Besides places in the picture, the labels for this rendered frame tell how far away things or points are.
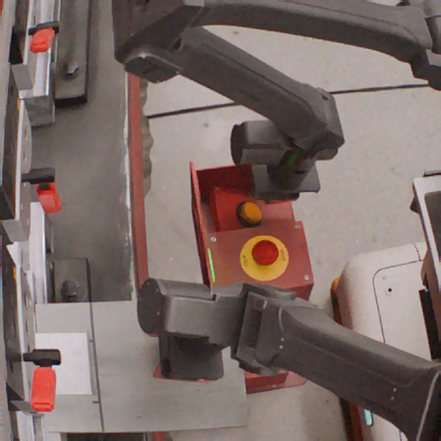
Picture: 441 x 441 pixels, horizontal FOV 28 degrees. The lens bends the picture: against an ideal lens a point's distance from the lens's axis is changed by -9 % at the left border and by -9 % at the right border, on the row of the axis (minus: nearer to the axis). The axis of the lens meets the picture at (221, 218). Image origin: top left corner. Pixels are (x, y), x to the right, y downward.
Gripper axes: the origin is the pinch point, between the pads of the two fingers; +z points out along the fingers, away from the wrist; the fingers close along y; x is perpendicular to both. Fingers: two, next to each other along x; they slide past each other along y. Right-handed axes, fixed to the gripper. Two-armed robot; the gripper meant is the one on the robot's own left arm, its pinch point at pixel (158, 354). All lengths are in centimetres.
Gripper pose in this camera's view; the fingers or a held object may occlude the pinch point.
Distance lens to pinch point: 112.5
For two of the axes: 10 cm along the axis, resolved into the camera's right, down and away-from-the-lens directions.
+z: -5.1, 3.8, 7.7
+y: 0.8, 9.2, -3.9
